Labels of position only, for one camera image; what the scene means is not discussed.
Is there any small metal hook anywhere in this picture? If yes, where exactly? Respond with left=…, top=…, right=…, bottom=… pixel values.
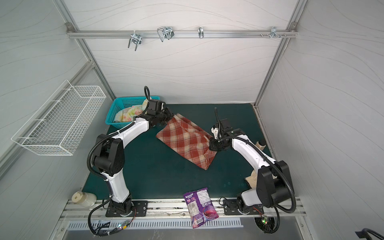
left=198, top=27, right=204, bottom=39

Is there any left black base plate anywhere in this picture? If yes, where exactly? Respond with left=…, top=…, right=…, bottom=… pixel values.
left=106, top=200, right=148, bottom=218

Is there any horizontal aluminium rail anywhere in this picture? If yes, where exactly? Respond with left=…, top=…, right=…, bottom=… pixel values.
left=67, top=29, right=299, bottom=39

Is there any red plaid skirt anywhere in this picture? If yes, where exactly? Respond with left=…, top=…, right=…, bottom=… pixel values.
left=156, top=114, right=217, bottom=170

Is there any middle metal hook clamp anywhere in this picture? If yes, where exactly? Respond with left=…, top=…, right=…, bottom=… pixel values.
left=157, top=27, right=175, bottom=42

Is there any metal hook clamp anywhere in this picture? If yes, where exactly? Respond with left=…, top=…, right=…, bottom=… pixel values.
left=128, top=32, right=142, bottom=51
left=157, top=27, right=175, bottom=42

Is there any left base cable bundle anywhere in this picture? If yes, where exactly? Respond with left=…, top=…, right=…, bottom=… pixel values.
left=86, top=197, right=137, bottom=237

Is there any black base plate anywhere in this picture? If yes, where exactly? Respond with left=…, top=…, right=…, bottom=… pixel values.
left=106, top=200, right=148, bottom=218
left=219, top=198, right=264, bottom=216

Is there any purple snack bag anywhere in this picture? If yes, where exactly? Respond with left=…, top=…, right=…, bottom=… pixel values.
left=183, top=188, right=219, bottom=229

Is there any floral yellow skirt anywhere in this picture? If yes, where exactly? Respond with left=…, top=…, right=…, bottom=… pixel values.
left=113, top=100, right=148, bottom=123

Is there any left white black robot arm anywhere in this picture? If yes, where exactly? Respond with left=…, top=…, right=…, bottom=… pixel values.
left=87, top=99, right=174, bottom=216

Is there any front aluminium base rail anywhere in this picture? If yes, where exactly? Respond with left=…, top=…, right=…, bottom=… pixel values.
left=59, top=197, right=307, bottom=221

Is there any beige work glove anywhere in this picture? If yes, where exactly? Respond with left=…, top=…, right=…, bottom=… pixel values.
left=245, top=170, right=258, bottom=189

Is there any white wire basket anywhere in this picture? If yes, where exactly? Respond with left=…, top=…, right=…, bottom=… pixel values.
left=11, top=80, right=106, bottom=156

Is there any small jar black lid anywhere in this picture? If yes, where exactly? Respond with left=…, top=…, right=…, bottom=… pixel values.
left=256, top=139, right=267, bottom=151

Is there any teal plastic basket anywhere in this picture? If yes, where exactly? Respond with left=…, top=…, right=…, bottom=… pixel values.
left=105, top=97, right=147, bottom=129

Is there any right base cable bundle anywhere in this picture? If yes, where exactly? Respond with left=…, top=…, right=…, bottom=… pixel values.
left=254, top=206, right=281, bottom=234

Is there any base cable bundle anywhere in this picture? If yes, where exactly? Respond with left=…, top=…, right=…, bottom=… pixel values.
left=254, top=206, right=281, bottom=234
left=86, top=197, right=137, bottom=237

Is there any left metal hook clamp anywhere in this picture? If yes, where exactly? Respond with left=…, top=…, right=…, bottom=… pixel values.
left=128, top=32, right=142, bottom=51

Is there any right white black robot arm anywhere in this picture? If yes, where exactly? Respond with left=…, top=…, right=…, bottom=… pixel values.
left=209, top=119, right=297, bottom=214

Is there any right metal bracket clamp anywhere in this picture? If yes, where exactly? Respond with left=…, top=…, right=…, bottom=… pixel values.
left=260, top=27, right=287, bottom=39

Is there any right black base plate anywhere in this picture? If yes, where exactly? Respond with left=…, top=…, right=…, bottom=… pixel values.
left=219, top=198, right=264, bottom=216

